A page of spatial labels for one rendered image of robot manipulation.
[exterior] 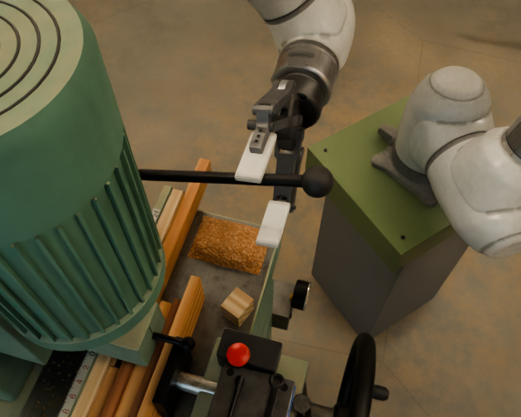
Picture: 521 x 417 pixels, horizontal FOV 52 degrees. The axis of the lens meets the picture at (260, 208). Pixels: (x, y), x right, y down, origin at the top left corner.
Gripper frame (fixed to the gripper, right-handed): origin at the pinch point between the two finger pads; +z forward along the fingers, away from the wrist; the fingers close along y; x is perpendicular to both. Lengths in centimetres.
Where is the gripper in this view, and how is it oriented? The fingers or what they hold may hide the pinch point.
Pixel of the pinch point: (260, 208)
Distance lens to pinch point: 64.4
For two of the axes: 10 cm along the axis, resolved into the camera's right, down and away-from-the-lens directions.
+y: -1.6, -5.8, -8.0
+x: 9.5, 1.3, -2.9
